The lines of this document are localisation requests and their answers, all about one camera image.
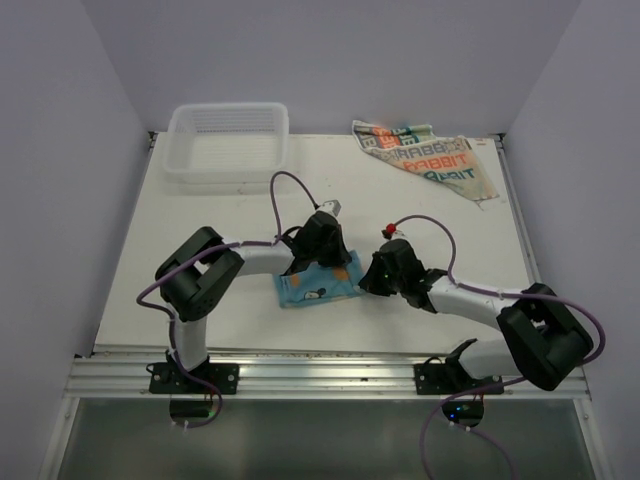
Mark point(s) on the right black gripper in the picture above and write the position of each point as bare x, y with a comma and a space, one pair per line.
371, 282

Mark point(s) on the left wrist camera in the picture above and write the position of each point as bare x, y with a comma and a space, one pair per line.
332, 207

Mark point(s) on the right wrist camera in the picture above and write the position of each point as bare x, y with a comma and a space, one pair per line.
392, 232

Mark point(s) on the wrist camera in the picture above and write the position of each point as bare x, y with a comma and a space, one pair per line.
392, 232
332, 207

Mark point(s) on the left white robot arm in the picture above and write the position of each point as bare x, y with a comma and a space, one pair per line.
194, 279

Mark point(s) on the aluminium right side rail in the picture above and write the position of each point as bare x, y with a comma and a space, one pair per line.
526, 246

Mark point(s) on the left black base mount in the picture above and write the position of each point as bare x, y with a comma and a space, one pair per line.
166, 378

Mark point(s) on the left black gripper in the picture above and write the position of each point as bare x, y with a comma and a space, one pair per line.
340, 254

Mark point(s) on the blue polka dot towel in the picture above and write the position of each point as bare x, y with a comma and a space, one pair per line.
319, 285

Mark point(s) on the aluminium rail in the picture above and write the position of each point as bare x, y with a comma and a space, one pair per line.
526, 246
261, 376

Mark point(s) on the white plastic basket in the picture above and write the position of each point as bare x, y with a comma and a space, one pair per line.
214, 148

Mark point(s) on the aluminium front rail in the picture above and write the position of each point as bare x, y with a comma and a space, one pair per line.
261, 376

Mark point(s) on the rabbit print towel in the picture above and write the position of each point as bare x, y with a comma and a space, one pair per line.
449, 161

